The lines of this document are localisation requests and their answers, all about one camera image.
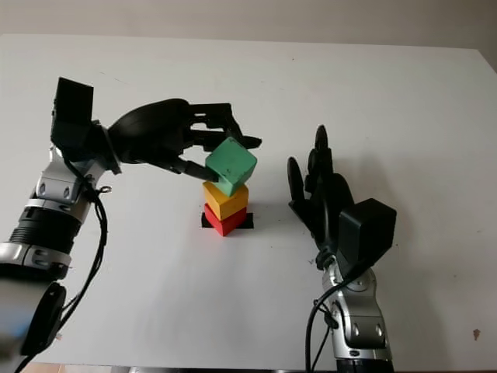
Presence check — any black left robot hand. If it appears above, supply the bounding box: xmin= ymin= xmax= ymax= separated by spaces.
xmin=106 ymin=98 xmax=263 ymax=183

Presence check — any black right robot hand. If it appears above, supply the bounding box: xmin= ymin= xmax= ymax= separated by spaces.
xmin=286 ymin=124 xmax=356 ymax=270

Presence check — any green wooden cube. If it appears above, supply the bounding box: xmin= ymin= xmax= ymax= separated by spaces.
xmin=204 ymin=136 xmax=259 ymax=197

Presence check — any yellow wooden cube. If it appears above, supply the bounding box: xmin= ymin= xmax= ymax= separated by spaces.
xmin=202 ymin=181 xmax=249 ymax=221

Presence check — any red wooden cube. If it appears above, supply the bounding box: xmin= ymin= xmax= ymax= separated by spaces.
xmin=203 ymin=204 xmax=248 ymax=237

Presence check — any black tape strip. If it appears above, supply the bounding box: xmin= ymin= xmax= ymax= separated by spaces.
xmin=200 ymin=212 xmax=254 ymax=230

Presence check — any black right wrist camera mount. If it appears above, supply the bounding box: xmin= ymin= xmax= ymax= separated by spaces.
xmin=335 ymin=197 xmax=398 ymax=279

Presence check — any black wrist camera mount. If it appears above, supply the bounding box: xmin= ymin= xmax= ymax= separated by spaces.
xmin=50 ymin=76 xmax=96 ymax=151
xmin=335 ymin=197 xmax=398 ymax=279

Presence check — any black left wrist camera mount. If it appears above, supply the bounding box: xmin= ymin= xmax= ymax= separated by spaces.
xmin=50 ymin=76 xmax=96 ymax=151

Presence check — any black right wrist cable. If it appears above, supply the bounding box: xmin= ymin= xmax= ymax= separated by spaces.
xmin=304 ymin=262 xmax=374 ymax=372

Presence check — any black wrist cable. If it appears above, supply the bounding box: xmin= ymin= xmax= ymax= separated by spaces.
xmin=304 ymin=262 xmax=374 ymax=372
xmin=15 ymin=155 xmax=114 ymax=373

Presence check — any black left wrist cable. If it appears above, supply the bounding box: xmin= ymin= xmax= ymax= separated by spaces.
xmin=15 ymin=155 xmax=114 ymax=373

